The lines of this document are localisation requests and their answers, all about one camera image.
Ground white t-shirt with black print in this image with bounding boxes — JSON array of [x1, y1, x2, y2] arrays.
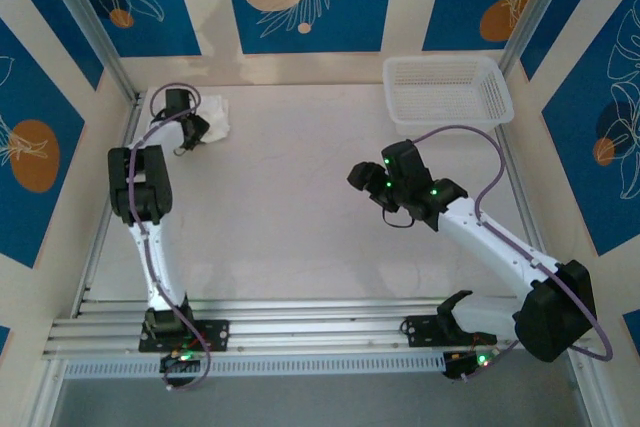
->
[[144, 94, 231, 144]]

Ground white plastic mesh basket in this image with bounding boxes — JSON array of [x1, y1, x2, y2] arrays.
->
[[382, 55, 516, 137]]

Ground right gripper thin black cable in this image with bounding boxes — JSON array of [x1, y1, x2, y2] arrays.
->
[[382, 204, 417, 229]]

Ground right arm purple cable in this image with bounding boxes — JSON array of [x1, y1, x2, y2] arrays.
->
[[410, 125, 615, 383]]

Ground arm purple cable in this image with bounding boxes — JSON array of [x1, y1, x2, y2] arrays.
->
[[410, 125, 615, 383], [127, 81, 214, 391]]

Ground aluminium side rail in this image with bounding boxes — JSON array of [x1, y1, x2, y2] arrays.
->
[[74, 89, 146, 318], [494, 124, 565, 307]]

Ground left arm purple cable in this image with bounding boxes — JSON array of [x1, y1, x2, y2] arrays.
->
[[127, 81, 214, 391]]

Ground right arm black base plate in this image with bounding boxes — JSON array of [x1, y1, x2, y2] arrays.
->
[[403, 314, 497, 348]]

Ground aluminium frame post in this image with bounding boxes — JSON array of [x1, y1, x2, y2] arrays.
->
[[499, 0, 576, 78], [37, 0, 141, 103]]

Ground aluminium frame cross rails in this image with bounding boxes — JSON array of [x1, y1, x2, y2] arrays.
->
[[42, 299, 594, 361]]

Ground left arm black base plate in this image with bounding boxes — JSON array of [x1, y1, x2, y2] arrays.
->
[[138, 319, 230, 353]]

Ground white slotted cable duct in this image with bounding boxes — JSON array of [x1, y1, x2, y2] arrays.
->
[[64, 354, 446, 381]]

